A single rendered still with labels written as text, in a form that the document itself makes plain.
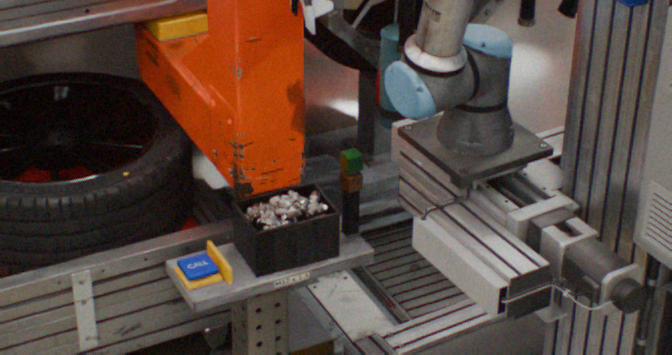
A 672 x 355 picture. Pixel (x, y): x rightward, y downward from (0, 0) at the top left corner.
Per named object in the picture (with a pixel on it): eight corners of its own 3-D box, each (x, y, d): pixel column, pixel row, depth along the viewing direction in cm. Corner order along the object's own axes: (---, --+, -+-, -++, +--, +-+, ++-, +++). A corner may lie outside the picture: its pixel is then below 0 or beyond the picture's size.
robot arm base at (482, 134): (529, 143, 257) (533, 99, 252) (466, 163, 250) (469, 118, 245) (483, 111, 268) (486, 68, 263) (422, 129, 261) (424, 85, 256)
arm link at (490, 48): (522, 95, 254) (528, 31, 247) (472, 115, 246) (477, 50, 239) (478, 72, 261) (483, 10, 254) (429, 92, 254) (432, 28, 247)
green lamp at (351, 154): (355, 162, 289) (355, 146, 287) (364, 170, 286) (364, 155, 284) (339, 166, 287) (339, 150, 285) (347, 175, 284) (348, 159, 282)
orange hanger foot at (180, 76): (195, 62, 352) (189, -59, 334) (277, 151, 312) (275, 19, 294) (136, 75, 346) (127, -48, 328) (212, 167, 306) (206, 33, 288)
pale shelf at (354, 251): (339, 223, 304) (339, 212, 303) (374, 261, 291) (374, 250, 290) (165, 271, 287) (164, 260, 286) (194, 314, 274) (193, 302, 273)
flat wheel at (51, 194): (96, 120, 376) (89, 46, 364) (247, 212, 335) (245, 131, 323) (-116, 205, 336) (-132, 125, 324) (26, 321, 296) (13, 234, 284)
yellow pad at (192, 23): (190, 12, 342) (189, -6, 339) (210, 32, 331) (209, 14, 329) (140, 22, 336) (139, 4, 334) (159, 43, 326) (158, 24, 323)
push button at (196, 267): (207, 260, 285) (206, 251, 284) (219, 277, 279) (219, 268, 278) (176, 268, 282) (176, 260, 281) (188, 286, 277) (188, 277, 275)
